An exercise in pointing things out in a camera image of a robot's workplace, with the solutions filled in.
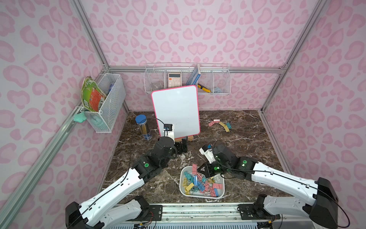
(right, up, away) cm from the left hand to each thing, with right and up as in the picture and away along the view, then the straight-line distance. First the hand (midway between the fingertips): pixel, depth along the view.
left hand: (178, 134), depth 72 cm
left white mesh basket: (-38, +7, 0) cm, 38 cm away
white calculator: (-5, +34, +23) cm, 42 cm away
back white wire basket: (+20, +37, +29) cm, 51 cm away
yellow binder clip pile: (+6, -29, +5) cm, 29 cm away
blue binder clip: (+20, -32, +7) cm, 39 cm away
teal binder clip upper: (+36, +3, +36) cm, 51 cm away
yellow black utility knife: (+17, +28, +26) cm, 42 cm away
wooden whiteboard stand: (+5, -5, +26) cm, 27 cm away
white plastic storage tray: (+8, -28, +7) cm, 30 cm away
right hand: (+9, -19, -1) cm, 21 cm away
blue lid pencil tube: (-26, +8, +22) cm, 35 cm away
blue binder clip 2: (+12, -29, +6) cm, 32 cm away
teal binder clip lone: (+5, -24, +10) cm, 27 cm away
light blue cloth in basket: (+25, +28, +28) cm, 47 cm away
